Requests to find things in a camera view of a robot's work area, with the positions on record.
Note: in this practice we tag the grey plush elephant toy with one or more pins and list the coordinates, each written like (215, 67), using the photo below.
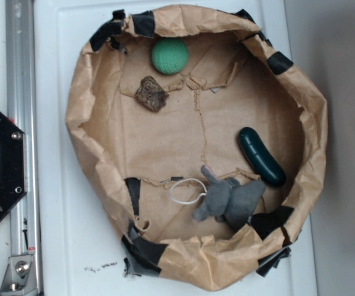
(225, 199)

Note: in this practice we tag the aluminium extrusion rail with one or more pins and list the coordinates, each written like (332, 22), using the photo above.
(25, 231)

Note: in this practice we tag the dark green toy cucumber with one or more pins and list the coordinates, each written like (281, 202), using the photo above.
(261, 160)

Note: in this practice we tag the metal corner bracket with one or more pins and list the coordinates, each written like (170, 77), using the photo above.
(20, 276)

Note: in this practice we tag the brown paper bin with tape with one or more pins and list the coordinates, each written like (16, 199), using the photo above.
(234, 78)

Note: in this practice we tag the brown rough rock block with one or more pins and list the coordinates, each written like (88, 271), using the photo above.
(151, 95)

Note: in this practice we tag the green textured ball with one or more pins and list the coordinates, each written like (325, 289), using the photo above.
(170, 55)

